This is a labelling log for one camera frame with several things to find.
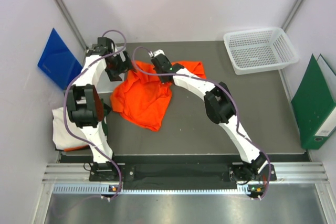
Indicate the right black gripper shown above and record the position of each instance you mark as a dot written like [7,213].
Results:
[163,81]

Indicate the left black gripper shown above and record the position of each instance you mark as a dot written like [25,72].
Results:
[125,66]

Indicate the orange t-shirt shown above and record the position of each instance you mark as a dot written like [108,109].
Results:
[142,100]

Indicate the white plastic basket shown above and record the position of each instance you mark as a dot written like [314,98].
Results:
[259,50]

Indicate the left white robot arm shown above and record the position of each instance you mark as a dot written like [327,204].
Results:
[85,112]

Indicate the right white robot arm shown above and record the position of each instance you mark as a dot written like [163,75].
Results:
[220,110]

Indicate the white folded t-shirt stack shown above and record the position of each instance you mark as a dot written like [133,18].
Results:
[62,139]

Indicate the translucent plastic sheet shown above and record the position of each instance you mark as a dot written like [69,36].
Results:
[103,85]

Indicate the blue folder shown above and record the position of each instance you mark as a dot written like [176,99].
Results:
[58,62]

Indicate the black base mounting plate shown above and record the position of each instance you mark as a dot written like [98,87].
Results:
[223,172]

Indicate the green binder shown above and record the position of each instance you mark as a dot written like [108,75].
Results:
[314,104]

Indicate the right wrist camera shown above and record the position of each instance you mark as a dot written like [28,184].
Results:
[161,62]

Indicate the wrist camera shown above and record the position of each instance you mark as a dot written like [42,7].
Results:
[105,44]
[161,62]

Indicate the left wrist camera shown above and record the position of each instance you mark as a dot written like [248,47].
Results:
[105,44]

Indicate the aluminium rail frame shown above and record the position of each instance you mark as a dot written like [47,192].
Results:
[192,190]

